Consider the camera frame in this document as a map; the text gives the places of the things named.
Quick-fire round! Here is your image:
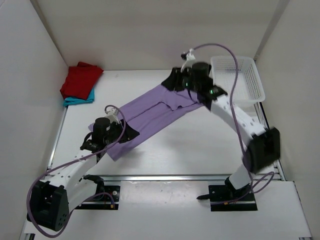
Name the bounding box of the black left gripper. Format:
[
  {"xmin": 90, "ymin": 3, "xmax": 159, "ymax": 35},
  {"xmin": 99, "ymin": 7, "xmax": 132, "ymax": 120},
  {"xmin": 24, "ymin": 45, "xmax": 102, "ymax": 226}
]
[{"xmin": 103, "ymin": 118, "xmax": 140, "ymax": 145}]

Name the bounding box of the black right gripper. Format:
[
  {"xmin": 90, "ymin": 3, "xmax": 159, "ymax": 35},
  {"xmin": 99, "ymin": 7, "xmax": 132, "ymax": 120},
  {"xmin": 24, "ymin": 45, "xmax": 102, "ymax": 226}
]
[{"xmin": 163, "ymin": 68, "xmax": 200, "ymax": 95}]

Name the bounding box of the lilac garment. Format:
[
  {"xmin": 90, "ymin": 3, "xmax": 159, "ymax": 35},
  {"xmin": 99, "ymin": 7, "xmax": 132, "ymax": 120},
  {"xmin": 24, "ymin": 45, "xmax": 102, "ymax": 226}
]
[{"xmin": 87, "ymin": 83, "xmax": 202, "ymax": 162}]

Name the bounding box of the teal polo shirt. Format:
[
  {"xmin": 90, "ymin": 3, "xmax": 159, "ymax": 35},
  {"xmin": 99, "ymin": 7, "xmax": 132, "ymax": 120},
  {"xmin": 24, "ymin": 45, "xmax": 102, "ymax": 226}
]
[{"xmin": 63, "ymin": 88, "xmax": 95, "ymax": 107}]

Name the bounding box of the red t shirt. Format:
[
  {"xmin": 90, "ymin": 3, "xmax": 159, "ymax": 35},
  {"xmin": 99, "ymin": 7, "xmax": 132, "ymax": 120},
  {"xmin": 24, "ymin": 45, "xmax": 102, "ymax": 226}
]
[{"xmin": 60, "ymin": 61, "xmax": 104, "ymax": 100}]

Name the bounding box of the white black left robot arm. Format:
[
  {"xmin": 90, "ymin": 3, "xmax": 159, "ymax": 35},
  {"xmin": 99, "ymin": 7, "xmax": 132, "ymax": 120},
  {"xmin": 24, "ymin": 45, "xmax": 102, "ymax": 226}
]
[{"xmin": 27, "ymin": 117, "xmax": 140, "ymax": 232}]

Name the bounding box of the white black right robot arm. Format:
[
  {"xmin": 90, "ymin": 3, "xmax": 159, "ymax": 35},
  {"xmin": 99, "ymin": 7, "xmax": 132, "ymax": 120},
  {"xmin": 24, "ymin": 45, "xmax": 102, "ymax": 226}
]
[{"xmin": 161, "ymin": 62, "xmax": 281, "ymax": 200}]

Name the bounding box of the white plastic basket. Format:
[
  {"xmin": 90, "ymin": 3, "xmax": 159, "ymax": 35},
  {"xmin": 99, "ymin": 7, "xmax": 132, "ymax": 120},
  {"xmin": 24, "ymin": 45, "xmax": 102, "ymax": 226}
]
[{"xmin": 210, "ymin": 56, "xmax": 266, "ymax": 108}]

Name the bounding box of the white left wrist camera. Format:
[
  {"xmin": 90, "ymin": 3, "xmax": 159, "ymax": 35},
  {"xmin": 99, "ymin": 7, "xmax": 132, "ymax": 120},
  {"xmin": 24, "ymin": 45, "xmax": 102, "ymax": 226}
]
[{"xmin": 105, "ymin": 107, "xmax": 120, "ymax": 124}]

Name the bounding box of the aluminium table edge rail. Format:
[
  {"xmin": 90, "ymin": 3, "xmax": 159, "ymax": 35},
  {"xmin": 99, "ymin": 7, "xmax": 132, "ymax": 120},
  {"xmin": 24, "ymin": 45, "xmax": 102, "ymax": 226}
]
[{"xmin": 100, "ymin": 174, "xmax": 228, "ymax": 182}]

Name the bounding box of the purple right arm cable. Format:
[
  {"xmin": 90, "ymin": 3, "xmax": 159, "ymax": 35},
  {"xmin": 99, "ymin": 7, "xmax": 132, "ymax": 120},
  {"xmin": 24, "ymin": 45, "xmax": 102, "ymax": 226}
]
[{"xmin": 192, "ymin": 43, "xmax": 275, "ymax": 205}]

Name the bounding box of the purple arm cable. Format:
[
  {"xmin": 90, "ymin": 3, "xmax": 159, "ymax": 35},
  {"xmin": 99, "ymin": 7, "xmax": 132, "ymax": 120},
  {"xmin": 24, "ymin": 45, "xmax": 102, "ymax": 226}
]
[
  {"xmin": 192, "ymin": 43, "xmax": 275, "ymax": 205},
  {"xmin": 26, "ymin": 104, "xmax": 127, "ymax": 238}
]

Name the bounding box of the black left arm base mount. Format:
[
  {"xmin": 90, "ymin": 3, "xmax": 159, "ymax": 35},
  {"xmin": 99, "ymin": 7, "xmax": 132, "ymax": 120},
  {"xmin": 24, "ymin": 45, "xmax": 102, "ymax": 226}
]
[{"xmin": 75, "ymin": 185, "xmax": 121, "ymax": 211}]

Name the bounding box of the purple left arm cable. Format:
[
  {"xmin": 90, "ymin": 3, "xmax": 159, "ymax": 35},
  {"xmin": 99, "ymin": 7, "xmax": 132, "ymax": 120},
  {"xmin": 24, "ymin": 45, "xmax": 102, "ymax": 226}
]
[{"xmin": 26, "ymin": 104, "xmax": 127, "ymax": 238}]

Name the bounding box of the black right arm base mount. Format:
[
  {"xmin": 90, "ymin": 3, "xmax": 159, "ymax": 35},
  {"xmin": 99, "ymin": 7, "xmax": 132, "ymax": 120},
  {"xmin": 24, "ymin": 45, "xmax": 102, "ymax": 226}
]
[{"xmin": 196, "ymin": 184, "xmax": 258, "ymax": 212}]

